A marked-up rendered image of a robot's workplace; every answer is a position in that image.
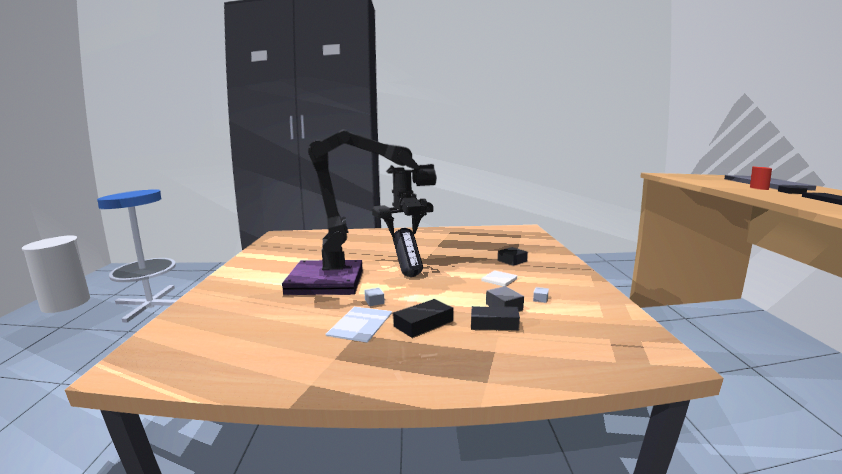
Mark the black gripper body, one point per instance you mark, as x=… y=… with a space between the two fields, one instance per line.
x=383 y=211

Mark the white flat rectangular sheet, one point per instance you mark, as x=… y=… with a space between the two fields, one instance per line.
x=359 y=324

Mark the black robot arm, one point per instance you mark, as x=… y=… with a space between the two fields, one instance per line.
x=333 y=256

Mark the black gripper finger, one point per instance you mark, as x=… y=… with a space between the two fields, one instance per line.
x=416 y=220
x=389 y=223

